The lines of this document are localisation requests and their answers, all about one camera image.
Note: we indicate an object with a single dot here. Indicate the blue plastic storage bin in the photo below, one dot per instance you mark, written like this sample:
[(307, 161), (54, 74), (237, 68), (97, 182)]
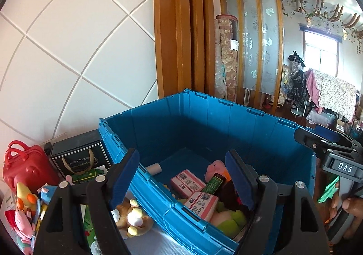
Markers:
[(198, 124)]

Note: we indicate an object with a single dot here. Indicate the white tube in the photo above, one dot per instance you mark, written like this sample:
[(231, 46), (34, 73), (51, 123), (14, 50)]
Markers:
[(154, 169)]

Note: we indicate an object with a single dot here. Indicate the person's right hand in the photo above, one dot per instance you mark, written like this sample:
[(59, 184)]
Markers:
[(354, 206)]

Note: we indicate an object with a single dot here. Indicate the yellow duck plush toy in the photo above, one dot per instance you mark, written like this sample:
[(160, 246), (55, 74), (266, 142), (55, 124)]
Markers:
[(24, 195)]

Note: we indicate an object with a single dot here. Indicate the black bag pile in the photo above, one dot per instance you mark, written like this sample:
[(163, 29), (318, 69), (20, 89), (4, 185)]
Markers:
[(297, 85)]

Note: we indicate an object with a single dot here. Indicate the clear plastic bag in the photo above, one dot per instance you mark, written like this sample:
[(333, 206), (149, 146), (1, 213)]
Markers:
[(317, 117)]

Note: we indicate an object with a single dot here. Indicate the green and white carton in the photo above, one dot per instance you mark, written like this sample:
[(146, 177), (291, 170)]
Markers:
[(85, 177)]

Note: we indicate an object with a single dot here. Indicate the window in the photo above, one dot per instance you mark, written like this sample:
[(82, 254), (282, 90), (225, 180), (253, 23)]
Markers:
[(320, 53)]

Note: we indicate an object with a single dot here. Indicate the pink cloth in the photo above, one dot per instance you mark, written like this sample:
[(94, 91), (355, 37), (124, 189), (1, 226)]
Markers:
[(312, 87)]

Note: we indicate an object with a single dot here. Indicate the floral cloth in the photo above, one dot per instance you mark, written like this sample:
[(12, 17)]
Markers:
[(337, 93)]

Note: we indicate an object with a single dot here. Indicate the white fan stand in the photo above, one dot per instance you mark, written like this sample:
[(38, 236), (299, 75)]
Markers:
[(297, 112)]

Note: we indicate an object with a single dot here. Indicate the pale rolled carpet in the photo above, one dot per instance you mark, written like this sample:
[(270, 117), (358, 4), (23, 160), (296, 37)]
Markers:
[(219, 79)]

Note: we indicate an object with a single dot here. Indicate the red plastic handbag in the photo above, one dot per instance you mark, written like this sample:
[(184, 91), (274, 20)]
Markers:
[(25, 167)]

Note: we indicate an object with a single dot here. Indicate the green bird plush toy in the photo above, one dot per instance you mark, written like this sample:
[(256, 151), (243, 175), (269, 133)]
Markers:
[(229, 226)]

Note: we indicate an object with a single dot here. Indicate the wooden pillar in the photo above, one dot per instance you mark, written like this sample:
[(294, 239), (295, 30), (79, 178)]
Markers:
[(181, 31)]

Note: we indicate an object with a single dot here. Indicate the green bottle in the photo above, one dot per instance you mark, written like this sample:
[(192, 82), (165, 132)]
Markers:
[(214, 184)]

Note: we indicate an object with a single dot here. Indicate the small pink pig plush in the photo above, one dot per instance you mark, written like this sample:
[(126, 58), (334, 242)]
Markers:
[(22, 223)]

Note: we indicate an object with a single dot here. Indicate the black power plug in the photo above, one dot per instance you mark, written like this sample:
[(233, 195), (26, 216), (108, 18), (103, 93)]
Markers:
[(47, 146)]

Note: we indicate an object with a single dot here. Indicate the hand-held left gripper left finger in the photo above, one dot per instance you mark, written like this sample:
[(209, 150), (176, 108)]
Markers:
[(124, 178)]

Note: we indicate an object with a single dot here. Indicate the red patterned rolled carpet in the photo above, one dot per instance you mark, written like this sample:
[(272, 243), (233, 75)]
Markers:
[(229, 73)]

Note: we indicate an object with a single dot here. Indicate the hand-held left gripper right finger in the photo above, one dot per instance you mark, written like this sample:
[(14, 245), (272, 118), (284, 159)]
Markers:
[(241, 184)]

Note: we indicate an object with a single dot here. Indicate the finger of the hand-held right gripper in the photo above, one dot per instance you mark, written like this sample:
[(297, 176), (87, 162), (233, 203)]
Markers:
[(307, 138), (326, 131)]

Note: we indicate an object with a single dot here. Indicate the pink pig plush orange shirt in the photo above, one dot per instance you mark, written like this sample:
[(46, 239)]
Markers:
[(217, 165)]

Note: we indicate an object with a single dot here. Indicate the pink labelled box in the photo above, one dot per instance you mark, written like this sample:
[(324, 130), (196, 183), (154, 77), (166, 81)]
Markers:
[(202, 204), (187, 182)]

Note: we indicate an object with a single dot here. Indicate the ceiling vine decoration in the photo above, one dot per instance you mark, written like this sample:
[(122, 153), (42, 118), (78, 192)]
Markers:
[(337, 14)]

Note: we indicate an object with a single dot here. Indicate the blue plush toy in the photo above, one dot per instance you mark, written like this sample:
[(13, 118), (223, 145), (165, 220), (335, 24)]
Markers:
[(48, 194)]

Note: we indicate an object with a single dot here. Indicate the brown bear plush toy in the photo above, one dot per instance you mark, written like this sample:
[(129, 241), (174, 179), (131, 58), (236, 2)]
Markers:
[(136, 215)]

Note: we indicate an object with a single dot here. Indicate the wooden frosted glass partition screen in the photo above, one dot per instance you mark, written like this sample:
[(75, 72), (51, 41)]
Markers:
[(266, 45)]

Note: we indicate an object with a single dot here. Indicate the black gift bag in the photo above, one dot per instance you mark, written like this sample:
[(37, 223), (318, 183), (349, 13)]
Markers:
[(76, 150)]

